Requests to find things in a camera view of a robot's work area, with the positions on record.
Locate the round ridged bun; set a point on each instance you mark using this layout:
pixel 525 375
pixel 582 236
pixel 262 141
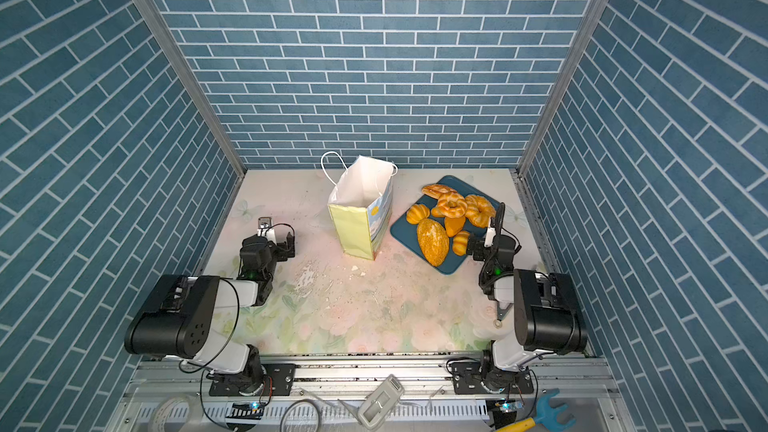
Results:
pixel 416 213

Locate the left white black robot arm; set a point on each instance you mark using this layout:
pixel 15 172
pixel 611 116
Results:
pixel 176 320

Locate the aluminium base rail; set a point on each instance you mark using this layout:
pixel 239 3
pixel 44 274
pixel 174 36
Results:
pixel 327 391

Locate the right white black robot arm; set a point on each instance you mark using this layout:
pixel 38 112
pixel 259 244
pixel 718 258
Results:
pixel 544 309

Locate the clear tape roll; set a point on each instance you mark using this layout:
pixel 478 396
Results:
pixel 183 410

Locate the small striped croissant bun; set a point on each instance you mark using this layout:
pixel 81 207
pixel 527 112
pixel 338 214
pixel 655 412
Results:
pixel 460 243

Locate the plain orange oval bread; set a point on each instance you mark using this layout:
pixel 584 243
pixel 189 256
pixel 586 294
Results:
pixel 454 225

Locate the white paper gift bag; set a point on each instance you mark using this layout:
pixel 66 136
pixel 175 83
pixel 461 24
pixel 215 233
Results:
pixel 360 204

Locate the long braided bread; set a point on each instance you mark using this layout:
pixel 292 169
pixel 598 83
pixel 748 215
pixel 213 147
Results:
pixel 437 190

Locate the teal rectangular tray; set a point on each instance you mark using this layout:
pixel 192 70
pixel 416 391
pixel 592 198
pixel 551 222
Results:
pixel 406 233

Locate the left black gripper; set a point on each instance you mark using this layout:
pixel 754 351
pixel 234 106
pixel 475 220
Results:
pixel 282 245

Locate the large sesame oval bread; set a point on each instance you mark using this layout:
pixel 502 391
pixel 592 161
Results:
pixel 433 241

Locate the blue yellow toy wrench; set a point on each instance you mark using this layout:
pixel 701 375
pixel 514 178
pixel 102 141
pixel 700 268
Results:
pixel 546 416

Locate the right twisted knot bread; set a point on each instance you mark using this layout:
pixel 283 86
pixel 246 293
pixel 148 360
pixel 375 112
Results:
pixel 480 211

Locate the grey plastic handheld device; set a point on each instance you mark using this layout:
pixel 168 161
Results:
pixel 373 411

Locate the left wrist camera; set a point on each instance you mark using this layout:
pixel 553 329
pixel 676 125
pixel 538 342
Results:
pixel 266 228

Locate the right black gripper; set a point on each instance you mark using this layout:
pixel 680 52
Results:
pixel 495 246

